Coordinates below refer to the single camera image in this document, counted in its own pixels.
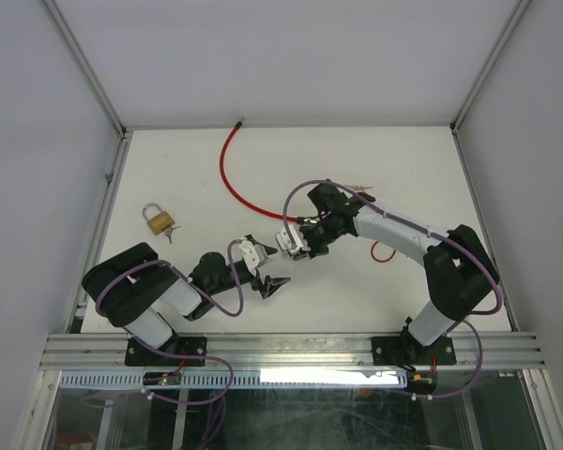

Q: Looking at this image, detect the white slotted cable duct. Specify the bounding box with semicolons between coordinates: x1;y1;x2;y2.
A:
60;368;407;390

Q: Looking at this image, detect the red thin-cable padlock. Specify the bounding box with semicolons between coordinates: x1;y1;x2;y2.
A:
370;242;396;263

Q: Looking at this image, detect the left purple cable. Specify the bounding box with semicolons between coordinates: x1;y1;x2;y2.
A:
96;238;248;320

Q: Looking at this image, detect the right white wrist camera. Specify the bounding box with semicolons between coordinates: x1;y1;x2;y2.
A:
276;224;310;261

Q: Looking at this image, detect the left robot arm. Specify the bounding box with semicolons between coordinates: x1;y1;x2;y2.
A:
82;234;290;365

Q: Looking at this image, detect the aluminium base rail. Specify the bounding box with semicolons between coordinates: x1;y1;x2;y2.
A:
39;332;546;370

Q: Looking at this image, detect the small brass padlock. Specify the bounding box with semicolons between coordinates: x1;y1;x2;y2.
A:
345;185;372;195

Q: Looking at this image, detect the thick red cable lock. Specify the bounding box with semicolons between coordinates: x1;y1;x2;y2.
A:
218;116;316;221

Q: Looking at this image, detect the closed brass padlock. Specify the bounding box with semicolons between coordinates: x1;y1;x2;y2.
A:
142;202;179;244

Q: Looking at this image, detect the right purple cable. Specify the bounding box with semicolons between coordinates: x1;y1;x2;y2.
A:
282;179;505;399

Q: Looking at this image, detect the purple cable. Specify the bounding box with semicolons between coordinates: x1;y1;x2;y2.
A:
282;179;505;399
96;238;248;320

